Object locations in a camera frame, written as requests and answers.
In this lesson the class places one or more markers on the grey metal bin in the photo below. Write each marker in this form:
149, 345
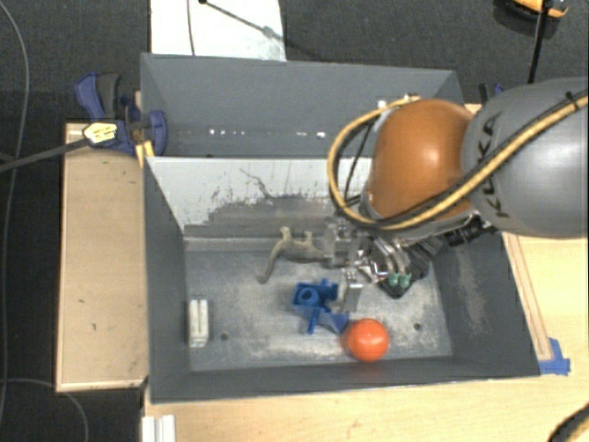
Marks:
257, 104

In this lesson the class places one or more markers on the tan toy dinosaur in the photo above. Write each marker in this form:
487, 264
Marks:
299, 249

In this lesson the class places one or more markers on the white rectangular block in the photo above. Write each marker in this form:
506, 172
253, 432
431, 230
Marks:
199, 321

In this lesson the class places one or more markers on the blue plastic toy part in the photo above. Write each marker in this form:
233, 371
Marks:
309, 298

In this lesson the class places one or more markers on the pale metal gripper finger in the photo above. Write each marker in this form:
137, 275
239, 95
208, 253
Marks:
352, 295
338, 249

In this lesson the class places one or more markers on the orange ball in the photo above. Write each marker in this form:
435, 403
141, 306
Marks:
366, 340

